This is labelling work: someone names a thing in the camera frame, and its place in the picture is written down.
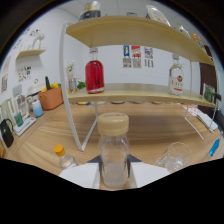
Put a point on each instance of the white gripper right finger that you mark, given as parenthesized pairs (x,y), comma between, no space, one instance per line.
(148,174)

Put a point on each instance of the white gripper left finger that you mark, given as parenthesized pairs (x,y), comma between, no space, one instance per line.
(81,175)

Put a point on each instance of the clear bottle orange cap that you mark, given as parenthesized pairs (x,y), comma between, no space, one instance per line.
(68,161)

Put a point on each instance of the clear bottle beige cap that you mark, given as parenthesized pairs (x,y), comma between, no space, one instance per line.
(113,150)

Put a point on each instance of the blue liquid bottle silver cap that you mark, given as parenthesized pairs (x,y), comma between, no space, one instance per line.
(214,147)

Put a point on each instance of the white blue gradient cup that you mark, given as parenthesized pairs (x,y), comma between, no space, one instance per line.
(37,109)

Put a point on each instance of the green cup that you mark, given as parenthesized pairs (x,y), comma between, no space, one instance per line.
(18,120)

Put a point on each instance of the clear glass with ice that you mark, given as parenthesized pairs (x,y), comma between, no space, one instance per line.
(175,158)

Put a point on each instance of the white tray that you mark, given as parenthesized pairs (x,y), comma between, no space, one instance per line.
(26,126)

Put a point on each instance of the orange printed booklet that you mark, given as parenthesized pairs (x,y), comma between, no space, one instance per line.
(190,110)

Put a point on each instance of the orange storage basket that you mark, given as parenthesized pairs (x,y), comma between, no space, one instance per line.
(50,99)

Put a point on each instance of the black kettle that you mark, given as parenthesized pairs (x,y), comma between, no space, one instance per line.
(6,135)

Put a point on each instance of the black chair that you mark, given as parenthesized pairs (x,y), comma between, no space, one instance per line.
(220,121)

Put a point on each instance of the green potted plant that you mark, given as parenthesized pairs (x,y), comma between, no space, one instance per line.
(81,85)

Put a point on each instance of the red liquid glass bottle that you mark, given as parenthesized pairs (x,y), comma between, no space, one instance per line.
(94,76)

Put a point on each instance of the green ball jar with cork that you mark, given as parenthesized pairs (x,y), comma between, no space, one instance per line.
(209,94)

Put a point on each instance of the white vase with flowers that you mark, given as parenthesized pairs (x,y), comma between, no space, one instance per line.
(70,71)

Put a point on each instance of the yellow snack bag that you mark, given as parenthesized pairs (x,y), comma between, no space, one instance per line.
(197,41)

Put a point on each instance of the white ornament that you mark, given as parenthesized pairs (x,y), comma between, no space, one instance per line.
(38,39)

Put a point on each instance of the white-framed wooden shelf rack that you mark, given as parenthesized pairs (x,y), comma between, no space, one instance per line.
(133,31)

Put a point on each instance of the clear bottle green cap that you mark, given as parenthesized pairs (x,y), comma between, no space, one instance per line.
(183,30)

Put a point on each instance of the black silver can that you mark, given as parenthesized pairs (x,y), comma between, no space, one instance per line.
(90,11)

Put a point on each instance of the wooden wall shelf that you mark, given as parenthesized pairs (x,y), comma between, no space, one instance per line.
(31,53)

